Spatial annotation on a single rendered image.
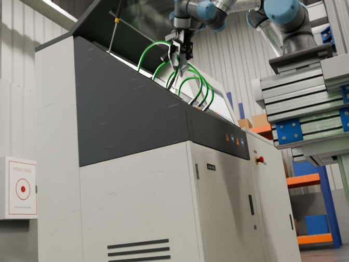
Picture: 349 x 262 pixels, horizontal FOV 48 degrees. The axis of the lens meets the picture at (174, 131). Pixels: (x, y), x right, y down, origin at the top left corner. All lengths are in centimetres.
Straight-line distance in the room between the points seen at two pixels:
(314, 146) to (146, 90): 72
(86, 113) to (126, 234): 59
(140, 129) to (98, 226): 45
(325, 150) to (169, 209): 64
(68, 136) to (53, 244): 50
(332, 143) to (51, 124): 129
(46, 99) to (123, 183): 67
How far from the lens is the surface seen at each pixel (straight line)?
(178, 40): 184
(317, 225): 713
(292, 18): 153
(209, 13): 171
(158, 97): 164
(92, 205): 178
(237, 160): 196
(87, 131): 184
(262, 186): 225
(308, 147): 161
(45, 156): 202
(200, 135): 162
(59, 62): 209
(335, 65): 141
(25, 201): 632
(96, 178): 177
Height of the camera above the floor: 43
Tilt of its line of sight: 15 degrees up
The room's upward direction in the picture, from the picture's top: 6 degrees counter-clockwise
